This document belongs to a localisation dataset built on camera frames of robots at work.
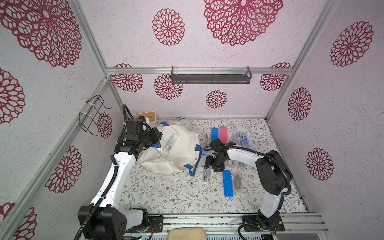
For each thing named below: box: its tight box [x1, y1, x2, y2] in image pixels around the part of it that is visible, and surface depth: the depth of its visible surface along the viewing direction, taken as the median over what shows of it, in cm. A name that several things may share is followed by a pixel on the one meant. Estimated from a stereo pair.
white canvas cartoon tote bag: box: [137, 121, 203, 177], surface depth 91 cm
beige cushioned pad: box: [167, 227, 207, 240], surface depth 69 cm
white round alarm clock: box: [179, 118, 192, 129], surface depth 115 cm
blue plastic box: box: [211, 127, 219, 142], surface depth 115 cm
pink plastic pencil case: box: [220, 126, 228, 144], surface depth 114 cm
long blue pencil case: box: [222, 170, 234, 198], surface depth 89 cm
